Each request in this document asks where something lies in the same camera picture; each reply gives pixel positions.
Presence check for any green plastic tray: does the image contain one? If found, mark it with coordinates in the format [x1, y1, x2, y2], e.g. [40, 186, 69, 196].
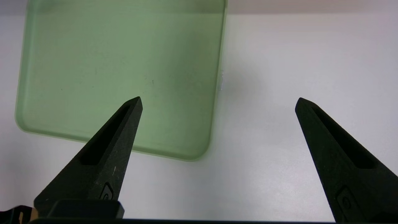
[15, 0, 228, 161]

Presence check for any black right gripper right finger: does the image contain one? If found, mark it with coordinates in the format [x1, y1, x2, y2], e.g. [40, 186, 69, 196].
[295, 97, 398, 222]

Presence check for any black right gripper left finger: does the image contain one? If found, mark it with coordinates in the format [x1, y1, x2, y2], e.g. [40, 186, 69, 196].
[34, 96, 143, 218]

